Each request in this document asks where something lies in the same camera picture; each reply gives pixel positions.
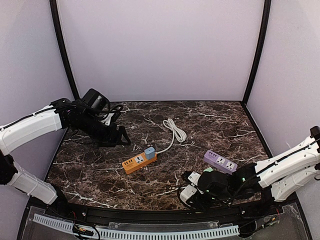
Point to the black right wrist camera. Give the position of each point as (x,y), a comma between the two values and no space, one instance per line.
(214,183)

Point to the green charger plug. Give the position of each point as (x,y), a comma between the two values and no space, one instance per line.
(209,169)

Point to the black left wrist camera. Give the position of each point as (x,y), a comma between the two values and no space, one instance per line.
(96,101)

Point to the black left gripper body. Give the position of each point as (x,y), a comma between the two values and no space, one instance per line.
(99,134)

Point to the blue charger plug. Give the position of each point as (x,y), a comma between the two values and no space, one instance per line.
(150,153)

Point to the orange power strip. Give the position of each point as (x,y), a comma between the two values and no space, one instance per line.
(139,161)

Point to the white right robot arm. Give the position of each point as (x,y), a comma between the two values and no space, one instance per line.
(278,177)

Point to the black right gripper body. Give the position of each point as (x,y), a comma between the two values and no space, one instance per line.
(197,202)

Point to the black frame post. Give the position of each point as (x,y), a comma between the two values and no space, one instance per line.
(258,51)
(62,48)

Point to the purple power strip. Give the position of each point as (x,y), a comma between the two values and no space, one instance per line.
(219,162)

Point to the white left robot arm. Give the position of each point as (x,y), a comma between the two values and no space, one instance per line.
(58,115)

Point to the black right frame post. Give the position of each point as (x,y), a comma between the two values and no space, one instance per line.
(258,51)

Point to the white cube adapter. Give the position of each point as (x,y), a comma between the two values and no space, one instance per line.
(187,193)

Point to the black front rail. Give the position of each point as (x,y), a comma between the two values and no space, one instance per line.
(236,214)

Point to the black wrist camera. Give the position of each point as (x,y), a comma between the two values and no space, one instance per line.
(214,183)
(96,101)

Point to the black left frame post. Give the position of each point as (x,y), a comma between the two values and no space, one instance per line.
(62,48)

